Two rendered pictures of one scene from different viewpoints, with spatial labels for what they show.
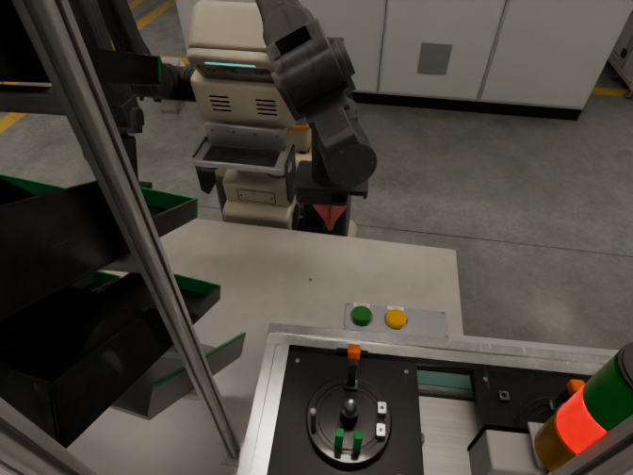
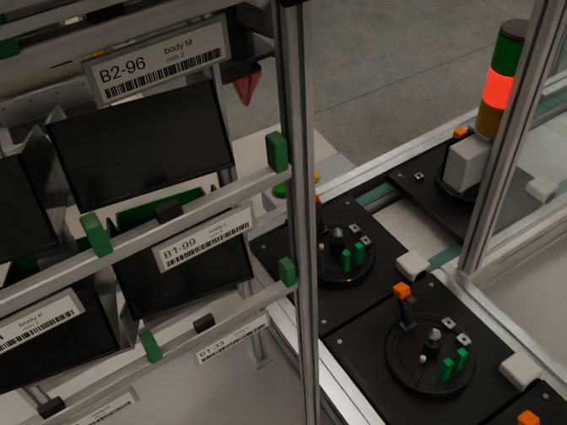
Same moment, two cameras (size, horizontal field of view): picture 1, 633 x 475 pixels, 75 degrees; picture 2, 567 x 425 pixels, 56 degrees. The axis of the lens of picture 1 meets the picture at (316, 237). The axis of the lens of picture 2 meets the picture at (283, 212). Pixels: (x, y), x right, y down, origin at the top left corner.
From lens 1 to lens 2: 0.43 m
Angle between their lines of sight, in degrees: 24
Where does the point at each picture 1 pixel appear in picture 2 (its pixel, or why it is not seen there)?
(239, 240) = (102, 212)
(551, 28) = not seen: outside the picture
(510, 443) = (466, 144)
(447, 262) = not seen: hidden behind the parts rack
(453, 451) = (412, 235)
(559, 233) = (339, 88)
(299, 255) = (174, 190)
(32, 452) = (305, 201)
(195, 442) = (221, 373)
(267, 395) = (261, 286)
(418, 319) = (325, 167)
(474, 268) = not seen: hidden behind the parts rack
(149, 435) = (175, 399)
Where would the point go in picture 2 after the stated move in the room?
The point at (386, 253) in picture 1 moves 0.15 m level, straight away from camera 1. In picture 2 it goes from (249, 147) to (229, 115)
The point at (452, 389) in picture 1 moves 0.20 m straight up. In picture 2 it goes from (383, 198) to (391, 123)
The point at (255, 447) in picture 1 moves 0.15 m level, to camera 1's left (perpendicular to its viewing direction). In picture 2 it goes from (285, 320) to (213, 372)
